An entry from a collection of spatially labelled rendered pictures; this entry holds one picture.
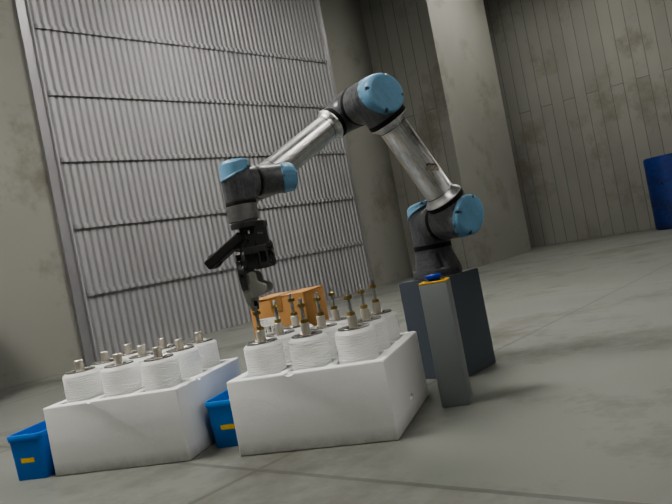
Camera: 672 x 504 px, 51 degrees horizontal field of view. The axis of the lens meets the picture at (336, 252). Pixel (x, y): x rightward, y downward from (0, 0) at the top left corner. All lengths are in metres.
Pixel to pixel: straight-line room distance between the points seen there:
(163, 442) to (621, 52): 7.52
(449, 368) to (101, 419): 0.88
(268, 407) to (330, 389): 0.16
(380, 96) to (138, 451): 1.10
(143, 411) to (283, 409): 0.37
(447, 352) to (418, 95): 5.78
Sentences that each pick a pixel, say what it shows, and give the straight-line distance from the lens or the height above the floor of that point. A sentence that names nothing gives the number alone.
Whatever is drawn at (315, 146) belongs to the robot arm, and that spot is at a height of 0.73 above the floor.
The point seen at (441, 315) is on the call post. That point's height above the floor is 0.23.
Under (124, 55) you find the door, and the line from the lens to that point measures 5.51.
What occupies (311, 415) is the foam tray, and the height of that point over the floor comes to 0.08.
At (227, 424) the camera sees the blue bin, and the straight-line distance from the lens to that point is 1.83.
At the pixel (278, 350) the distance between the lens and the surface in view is 1.69.
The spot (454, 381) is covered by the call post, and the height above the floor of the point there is 0.06.
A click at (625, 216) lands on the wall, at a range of 8.61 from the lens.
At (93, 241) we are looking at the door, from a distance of 4.97.
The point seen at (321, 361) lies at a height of 0.19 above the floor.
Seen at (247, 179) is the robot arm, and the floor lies 0.64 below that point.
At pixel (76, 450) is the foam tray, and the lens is 1.97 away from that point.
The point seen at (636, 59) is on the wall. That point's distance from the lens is 8.60.
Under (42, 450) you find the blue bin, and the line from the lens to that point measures 2.03.
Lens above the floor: 0.44
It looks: level
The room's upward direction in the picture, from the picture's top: 11 degrees counter-clockwise
